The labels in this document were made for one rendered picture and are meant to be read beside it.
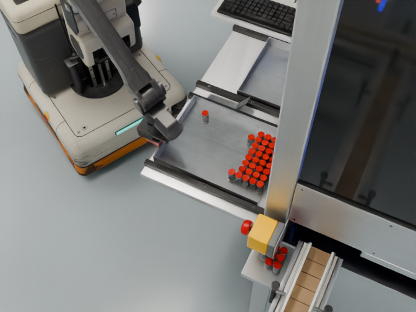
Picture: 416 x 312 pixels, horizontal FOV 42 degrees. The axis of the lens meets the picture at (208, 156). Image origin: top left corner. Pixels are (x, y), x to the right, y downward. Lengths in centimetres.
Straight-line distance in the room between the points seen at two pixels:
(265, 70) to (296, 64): 92
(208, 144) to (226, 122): 10
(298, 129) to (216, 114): 69
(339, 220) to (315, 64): 49
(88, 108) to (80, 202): 45
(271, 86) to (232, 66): 16
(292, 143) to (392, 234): 33
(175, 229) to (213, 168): 92
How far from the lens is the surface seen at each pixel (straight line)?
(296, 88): 98
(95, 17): 137
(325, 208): 128
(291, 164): 117
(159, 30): 325
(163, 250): 246
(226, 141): 167
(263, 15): 211
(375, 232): 129
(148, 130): 156
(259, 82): 181
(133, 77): 140
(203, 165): 162
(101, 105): 257
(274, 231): 136
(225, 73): 184
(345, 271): 153
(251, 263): 149
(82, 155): 249
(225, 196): 155
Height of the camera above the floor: 227
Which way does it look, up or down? 58 degrees down
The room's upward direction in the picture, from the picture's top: 2 degrees counter-clockwise
